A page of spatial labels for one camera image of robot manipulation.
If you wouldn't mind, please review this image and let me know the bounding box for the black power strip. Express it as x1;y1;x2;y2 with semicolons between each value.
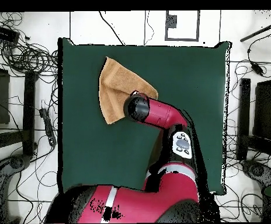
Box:
39;107;57;147

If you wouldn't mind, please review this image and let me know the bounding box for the black tripod rod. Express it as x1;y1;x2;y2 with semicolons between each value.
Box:
239;10;271;43

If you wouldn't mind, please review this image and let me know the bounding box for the black cable tangle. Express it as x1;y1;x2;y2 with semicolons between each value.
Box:
0;11;59;79

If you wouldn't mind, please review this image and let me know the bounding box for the black power adapter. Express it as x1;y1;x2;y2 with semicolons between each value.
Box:
251;62;265;77

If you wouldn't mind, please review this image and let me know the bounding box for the grey chair base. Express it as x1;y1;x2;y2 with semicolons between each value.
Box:
241;159;271;187
0;153;32;223

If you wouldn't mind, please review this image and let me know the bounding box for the dark green table cloth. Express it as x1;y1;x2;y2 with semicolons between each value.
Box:
57;37;232;198

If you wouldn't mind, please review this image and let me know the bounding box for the orange terry towel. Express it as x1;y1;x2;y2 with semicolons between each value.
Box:
98;56;159;125

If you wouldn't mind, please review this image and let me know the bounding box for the long black cable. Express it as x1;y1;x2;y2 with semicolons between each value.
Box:
99;10;126;46

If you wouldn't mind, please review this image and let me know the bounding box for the black network switch box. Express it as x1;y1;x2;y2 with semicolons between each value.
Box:
0;23;21;44

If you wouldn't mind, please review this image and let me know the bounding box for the small dark grey square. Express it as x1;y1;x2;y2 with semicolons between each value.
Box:
165;14;178;29

